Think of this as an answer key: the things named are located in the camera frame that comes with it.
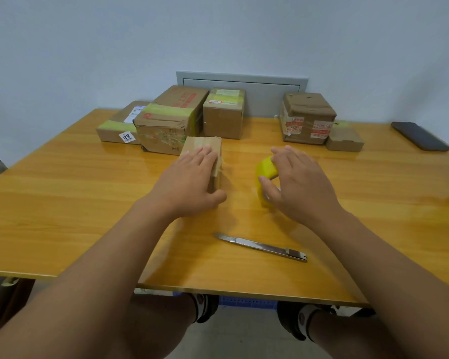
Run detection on person's right hand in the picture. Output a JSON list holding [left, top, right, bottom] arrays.
[[258, 146, 342, 226]]

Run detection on person's left hand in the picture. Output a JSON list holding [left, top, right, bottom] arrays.
[[147, 146, 227, 220]]

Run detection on small taped cardboard box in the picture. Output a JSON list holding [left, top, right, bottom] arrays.
[[180, 136, 223, 195]]

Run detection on yellow tape roll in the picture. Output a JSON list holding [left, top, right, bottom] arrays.
[[255, 156, 282, 208]]

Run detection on person's right forearm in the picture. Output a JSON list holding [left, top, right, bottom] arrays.
[[311, 209, 449, 359]]

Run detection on person's left forearm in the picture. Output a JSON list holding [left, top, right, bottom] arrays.
[[0, 198, 182, 359]]

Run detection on large box with green tape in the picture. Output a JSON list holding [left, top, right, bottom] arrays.
[[133, 85, 209, 156]]

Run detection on cardboard box with green label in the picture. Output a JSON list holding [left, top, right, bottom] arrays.
[[203, 88, 245, 140]]

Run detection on silver utility knife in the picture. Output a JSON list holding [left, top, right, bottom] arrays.
[[214, 232, 308, 263]]

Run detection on flat box with white label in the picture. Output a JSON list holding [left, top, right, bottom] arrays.
[[96, 101, 150, 145]]

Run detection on cardboard box with red labels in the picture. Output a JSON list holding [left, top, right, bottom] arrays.
[[279, 92, 337, 145]]

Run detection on small flat cardboard box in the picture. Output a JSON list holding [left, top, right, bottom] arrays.
[[326, 120, 365, 152]]

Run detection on black and white shoe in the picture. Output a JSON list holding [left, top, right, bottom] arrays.
[[189, 293, 220, 324], [277, 301, 339, 342]]

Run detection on blue plastic crate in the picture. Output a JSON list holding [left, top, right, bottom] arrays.
[[172, 291, 278, 311]]

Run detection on person's left leg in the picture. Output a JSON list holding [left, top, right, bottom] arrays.
[[107, 293, 196, 359]]

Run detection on person's leg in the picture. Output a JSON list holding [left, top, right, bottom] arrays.
[[307, 309, 410, 359], [107, 293, 196, 359]]

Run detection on black smartphone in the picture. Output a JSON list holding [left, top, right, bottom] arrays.
[[391, 122, 449, 152]]

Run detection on person's right leg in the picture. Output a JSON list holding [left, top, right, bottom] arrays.
[[307, 309, 410, 359]]

